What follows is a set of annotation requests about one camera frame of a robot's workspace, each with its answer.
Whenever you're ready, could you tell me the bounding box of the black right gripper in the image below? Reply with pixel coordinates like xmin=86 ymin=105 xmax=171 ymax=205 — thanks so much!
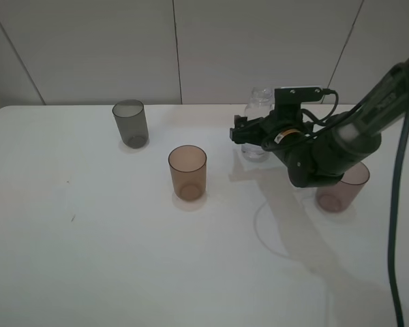
xmin=229 ymin=102 xmax=324 ymax=152

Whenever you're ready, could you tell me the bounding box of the clear plastic water bottle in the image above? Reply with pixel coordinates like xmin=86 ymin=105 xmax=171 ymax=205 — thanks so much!
xmin=241 ymin=87 xmax=273 ymax=162

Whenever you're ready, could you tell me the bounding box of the brown translucent plastic cup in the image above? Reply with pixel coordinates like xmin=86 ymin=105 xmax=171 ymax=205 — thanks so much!
xmin=168 ymin=145 xmax=207 ymax=202

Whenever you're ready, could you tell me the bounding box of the grey translucent plastic cup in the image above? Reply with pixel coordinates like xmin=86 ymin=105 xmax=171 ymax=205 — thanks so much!
xmin=112 ymin=99 xmax=149 ymax=149

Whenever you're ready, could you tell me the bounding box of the pink translucent plastic cup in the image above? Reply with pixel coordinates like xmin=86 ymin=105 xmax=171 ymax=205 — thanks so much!
xmin=316 ymin=162 xmax=370 ymax=213

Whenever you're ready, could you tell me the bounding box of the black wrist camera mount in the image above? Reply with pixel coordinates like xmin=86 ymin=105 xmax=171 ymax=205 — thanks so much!
xmin=274 ymin=87 xmax=337 ymax=104

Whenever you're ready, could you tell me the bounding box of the dark green arm cable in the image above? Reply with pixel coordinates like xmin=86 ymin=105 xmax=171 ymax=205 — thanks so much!
xmin=387 ymin=63 xmax=409 ymax=327

